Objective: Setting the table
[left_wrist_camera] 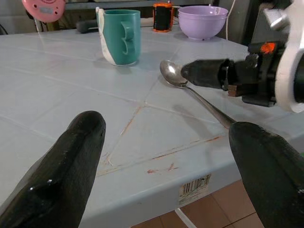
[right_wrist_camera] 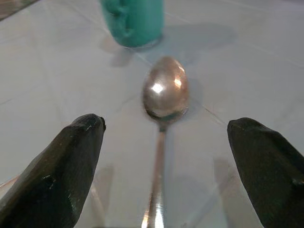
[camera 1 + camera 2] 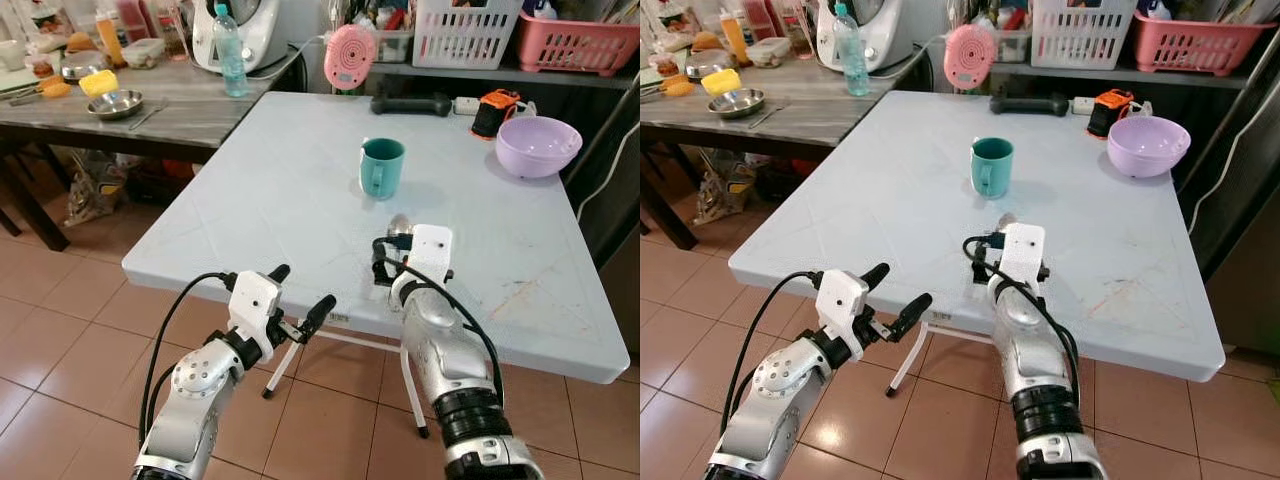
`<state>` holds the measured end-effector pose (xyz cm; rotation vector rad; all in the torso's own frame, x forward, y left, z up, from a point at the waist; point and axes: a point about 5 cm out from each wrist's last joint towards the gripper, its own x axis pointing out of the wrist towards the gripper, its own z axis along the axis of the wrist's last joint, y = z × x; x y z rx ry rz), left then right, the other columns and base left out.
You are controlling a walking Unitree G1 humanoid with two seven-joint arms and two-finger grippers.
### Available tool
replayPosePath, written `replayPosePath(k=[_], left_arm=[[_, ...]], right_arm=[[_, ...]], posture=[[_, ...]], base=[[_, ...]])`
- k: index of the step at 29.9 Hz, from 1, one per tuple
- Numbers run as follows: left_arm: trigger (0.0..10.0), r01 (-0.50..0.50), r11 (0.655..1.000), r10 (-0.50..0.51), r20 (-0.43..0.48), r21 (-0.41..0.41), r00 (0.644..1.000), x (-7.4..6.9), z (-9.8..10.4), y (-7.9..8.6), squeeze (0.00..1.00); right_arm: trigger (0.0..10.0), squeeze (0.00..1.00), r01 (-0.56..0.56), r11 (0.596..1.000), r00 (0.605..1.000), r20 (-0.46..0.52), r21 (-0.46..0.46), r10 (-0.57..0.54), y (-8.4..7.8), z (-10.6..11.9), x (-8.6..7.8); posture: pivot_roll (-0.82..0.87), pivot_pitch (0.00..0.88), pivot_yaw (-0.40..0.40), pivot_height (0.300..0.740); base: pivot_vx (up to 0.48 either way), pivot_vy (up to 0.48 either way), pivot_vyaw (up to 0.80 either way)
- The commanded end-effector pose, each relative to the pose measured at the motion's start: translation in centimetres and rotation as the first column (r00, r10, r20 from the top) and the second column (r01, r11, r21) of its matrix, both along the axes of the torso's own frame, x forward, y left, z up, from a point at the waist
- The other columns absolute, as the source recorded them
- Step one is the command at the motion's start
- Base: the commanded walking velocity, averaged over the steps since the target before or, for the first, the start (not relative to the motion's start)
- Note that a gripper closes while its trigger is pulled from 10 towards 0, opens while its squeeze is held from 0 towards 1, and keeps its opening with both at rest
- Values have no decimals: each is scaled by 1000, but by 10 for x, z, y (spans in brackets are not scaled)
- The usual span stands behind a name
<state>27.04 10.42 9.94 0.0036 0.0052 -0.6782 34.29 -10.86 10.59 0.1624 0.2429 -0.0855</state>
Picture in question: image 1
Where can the teal plastic mug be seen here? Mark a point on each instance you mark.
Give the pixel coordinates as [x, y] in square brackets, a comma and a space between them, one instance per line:
[116, 35]

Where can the orange and black spool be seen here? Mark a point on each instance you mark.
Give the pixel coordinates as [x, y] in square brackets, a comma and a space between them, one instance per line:
[162, 17]

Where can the purple plastic bowl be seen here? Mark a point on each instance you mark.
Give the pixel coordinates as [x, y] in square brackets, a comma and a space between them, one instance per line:
[202, 10]
[202, 28]

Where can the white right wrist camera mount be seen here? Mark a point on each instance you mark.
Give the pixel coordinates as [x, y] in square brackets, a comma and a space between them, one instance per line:
[291, 71]

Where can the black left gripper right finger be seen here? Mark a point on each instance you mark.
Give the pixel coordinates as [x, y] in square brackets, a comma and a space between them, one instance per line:
[270, 171]

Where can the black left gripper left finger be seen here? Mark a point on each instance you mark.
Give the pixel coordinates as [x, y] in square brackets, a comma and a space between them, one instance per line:
[61, 171]

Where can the pink round device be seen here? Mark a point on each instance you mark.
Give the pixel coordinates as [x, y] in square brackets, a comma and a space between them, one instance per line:
[45, 9]

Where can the white tube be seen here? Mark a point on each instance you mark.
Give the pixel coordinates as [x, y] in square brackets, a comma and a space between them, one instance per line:
[105, 48]

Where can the silver metal spoon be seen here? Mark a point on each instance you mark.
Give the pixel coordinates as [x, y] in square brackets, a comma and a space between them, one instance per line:
[171, 71]

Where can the barcode sticker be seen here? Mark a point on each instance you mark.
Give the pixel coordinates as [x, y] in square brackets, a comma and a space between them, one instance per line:
[194, 190]

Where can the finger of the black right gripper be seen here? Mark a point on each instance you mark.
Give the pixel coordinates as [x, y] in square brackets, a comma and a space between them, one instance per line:
[204, 72]

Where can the black oblong object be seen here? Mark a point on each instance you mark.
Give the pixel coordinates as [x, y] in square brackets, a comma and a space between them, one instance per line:
[86, 26]

